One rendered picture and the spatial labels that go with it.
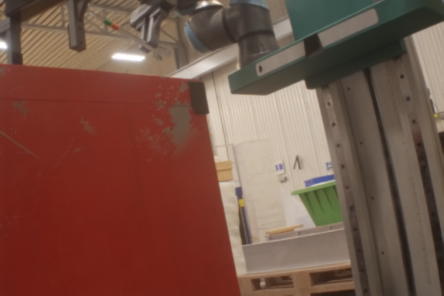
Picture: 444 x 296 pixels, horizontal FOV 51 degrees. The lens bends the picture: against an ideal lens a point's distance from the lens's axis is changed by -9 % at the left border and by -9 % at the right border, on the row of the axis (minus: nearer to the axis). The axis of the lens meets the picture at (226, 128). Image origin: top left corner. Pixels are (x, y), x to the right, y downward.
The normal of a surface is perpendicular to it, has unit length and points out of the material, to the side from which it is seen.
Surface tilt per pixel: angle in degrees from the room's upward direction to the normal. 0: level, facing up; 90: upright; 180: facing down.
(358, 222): 90
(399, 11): 90
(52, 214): 90
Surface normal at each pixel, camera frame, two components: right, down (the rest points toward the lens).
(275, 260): -0.66, -0.01
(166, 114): 0.71, -0.26
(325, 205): -0.70, 0.29
